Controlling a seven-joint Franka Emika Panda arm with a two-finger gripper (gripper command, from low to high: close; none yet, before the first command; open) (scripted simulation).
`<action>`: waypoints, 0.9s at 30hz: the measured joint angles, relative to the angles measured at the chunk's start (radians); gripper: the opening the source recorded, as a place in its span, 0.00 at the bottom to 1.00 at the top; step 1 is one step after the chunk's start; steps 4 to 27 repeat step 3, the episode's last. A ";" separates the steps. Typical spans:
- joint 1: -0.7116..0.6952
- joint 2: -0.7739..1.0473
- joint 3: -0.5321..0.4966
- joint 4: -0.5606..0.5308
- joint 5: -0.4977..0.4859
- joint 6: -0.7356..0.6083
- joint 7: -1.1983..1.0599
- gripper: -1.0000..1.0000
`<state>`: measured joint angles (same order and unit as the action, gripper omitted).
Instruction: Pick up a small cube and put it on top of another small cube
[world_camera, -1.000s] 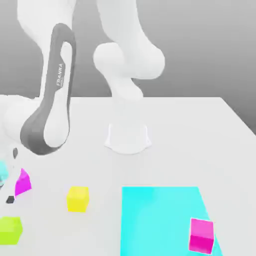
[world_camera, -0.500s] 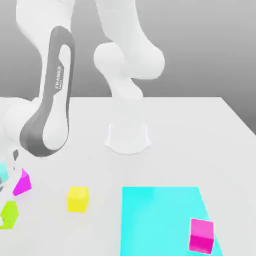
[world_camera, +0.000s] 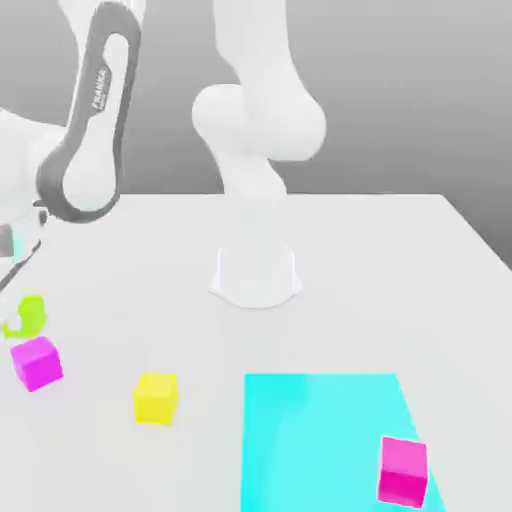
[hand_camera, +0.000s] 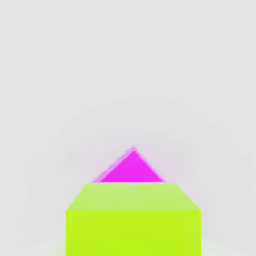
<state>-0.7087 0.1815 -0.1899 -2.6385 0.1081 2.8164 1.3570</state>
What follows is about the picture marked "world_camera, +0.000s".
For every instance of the small yellow cube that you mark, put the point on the small yellow cube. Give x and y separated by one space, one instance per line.
155 400

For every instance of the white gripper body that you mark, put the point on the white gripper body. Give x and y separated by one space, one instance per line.
18 276

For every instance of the large cyan box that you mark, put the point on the large cyan box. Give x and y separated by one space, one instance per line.
320 440

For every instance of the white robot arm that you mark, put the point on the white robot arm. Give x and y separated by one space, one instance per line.
256 132

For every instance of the small lime green cube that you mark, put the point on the small lime green cube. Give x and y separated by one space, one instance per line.
32 316

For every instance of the small pink cube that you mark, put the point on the small pink cube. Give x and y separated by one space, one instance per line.
402 472

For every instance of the small magenta cube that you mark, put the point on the small magenta cube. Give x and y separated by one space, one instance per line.
36 364

